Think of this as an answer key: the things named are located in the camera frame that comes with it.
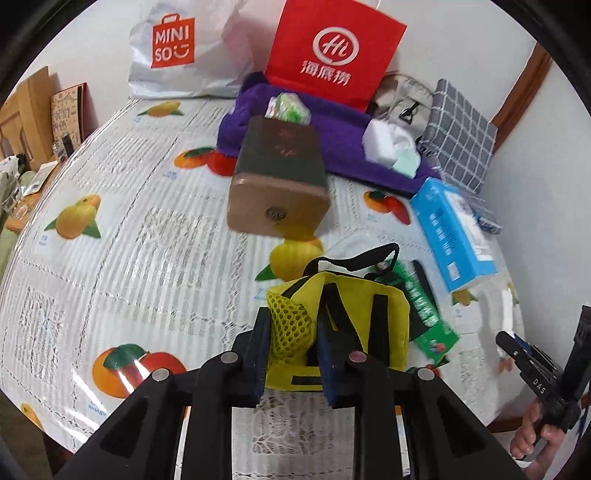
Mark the fruit print tablecloth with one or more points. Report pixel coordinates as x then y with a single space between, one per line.
126 305

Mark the grey plaid cushion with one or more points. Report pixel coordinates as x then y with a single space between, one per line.
458 143

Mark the right hand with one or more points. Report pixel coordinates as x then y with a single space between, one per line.
525 438

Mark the red paper shopping bag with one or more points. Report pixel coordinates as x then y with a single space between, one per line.
336 50

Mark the purple towel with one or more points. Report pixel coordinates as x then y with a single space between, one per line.
340 130

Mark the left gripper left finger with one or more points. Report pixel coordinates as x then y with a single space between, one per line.
256 357

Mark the white Miniso plastic bag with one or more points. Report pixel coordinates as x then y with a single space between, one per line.
186 49

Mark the yellow black pouch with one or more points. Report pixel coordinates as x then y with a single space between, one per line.
337 306

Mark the green snack packet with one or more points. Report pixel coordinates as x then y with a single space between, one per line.
429 331

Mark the beige backpack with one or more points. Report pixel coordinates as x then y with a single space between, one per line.
403 100

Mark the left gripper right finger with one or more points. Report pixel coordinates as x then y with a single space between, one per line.
338 381

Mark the green patterned tissue packet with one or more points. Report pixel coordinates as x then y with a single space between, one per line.
287 107

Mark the brown patterned box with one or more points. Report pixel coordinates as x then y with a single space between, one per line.
67 114

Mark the dark green tea box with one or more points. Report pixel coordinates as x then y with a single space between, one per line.
279 187

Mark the brown door frame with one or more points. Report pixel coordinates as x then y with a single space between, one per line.
522 94

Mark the blue tissue pack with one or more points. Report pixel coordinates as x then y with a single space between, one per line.
462 252

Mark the mint green cloth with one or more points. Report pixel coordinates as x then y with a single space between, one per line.
407 161

